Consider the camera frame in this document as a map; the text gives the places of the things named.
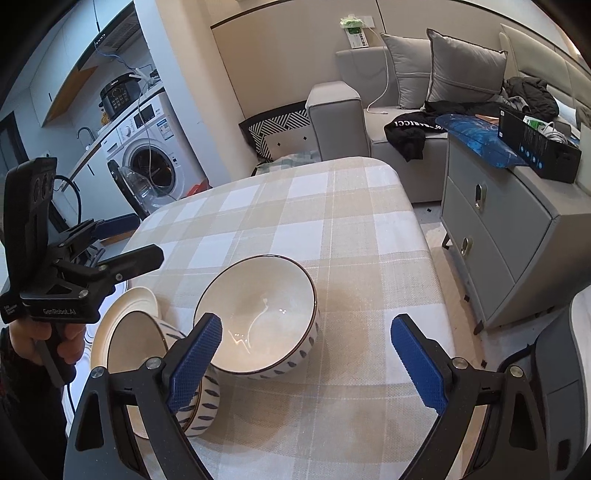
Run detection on beige checked tablecloth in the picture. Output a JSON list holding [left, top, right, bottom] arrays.
[[117, 157, 444, 480]]

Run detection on white charging cable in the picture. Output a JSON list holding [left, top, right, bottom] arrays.
[[367, 28, 392, 114]]

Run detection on white plate gold rim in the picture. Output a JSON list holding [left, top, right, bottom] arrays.
[[91, 286, 160, 374]]

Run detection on white kitchen base cabinet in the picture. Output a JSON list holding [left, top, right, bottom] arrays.
[[58, 134, 115, 227]]

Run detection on grey drawer cabinet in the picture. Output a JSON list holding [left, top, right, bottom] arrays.
[[441, 129, 591, 330]]

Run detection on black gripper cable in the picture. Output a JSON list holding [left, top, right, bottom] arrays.
[[54, 174, 87, 223]]

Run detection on beige patterned rug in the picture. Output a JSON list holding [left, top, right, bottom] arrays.
[[413, 203, 485, 365]]

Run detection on blue plastic bag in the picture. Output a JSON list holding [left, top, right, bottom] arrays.
[[436, 113, 529, 169]]

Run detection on white washing machine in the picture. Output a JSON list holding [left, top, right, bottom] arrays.
[[99, 90, 207, 219]]

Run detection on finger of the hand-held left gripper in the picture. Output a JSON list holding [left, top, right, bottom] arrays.
[[58, 216, 142, 253], [28, 244, 165, 302]]

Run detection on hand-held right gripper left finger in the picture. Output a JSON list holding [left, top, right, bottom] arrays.
[[65, 312, 223, 480]]

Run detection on person's left hand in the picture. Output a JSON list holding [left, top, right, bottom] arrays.
[[8, 318, 86, 370]]

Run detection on white bowl blue leaf pattern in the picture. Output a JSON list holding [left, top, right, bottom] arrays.
[[106, 311, 204, 439], [193, 255, 319, 380], [175, 364, 221, 437]]

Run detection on black printed garment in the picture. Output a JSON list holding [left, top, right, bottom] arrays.
[[385, 99, 502, 162]]

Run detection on white green box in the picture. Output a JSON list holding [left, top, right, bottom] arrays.
[[339, 14, 377, 49]]

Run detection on grey sofa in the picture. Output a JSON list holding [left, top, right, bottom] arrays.
[[306, 23, 591, 204]]

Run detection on dark jacket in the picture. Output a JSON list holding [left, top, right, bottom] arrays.
[[501, 76, 560, 117]]

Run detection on teal plaid cushion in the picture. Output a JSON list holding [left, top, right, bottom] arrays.
[[252, 150, 320, 176]]

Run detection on black cardboard box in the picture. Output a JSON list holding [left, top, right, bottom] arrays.
[[499, 107, 583, 183]]

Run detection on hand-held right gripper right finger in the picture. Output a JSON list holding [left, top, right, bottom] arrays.
[[390, 314, 550, 480]]

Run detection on grey throw pillow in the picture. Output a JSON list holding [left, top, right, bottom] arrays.
[[381, 33, 432, 110], [425, 28, 509, 105]]

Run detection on black pressure cooker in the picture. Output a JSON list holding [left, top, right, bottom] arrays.
[[99, 73, 141, 118]]

